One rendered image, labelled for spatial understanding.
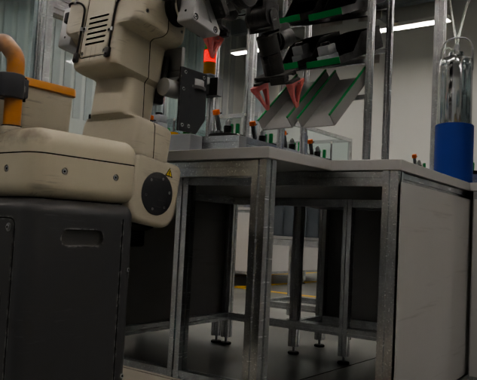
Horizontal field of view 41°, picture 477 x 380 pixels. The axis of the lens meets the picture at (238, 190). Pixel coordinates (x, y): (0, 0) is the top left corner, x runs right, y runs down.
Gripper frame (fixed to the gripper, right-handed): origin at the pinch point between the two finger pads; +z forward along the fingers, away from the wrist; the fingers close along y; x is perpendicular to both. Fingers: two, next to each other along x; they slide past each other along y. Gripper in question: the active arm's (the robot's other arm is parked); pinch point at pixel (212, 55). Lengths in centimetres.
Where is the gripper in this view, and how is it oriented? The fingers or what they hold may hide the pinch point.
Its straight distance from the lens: 224.9
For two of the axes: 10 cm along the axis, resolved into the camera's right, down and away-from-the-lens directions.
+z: -0.3, 10.0, -0.4
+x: -5.5, -0.5, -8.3
